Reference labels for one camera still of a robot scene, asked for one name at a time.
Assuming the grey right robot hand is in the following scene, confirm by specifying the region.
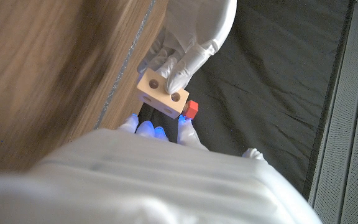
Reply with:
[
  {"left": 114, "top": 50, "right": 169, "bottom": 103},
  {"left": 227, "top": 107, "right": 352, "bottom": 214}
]
[{"left": 0, "top": 113, "right": 323, "bottom": 224}]

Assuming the grey tape outline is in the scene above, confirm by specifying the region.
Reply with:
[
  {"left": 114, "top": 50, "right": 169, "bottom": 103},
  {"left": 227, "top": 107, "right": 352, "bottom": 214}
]
[{"left": 93, "top": 0, "right": 157, "bottom": 130}]

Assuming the grey perforated panel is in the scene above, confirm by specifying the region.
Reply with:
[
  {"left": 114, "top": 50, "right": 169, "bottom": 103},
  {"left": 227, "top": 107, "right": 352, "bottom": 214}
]
[{"left": 308, "top": 0, "right": 358, "bottom": 224}]

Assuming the wooden block with holes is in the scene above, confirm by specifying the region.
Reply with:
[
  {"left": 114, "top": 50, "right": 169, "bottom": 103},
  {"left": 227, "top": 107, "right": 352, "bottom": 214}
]
[{"left": 136, "top": 67, "right": 190, "bottom": 119}]

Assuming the black backdrop curtain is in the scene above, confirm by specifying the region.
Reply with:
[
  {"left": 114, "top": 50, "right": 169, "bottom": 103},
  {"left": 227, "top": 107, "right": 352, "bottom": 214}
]
[{"left": 138, "top": 0, "right": 356, "bottom": 198}]

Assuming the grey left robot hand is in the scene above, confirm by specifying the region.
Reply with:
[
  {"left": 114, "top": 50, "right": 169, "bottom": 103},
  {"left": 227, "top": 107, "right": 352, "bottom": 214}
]
[{"left": 137, "top": 0, "right": 238, "bottom": 95}]

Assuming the red-headed wooden screw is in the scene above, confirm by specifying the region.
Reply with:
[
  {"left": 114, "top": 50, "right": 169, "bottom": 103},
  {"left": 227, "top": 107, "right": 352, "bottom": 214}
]
[{"left": 181, "top": 100, "right": 200, "bottom": 120}]

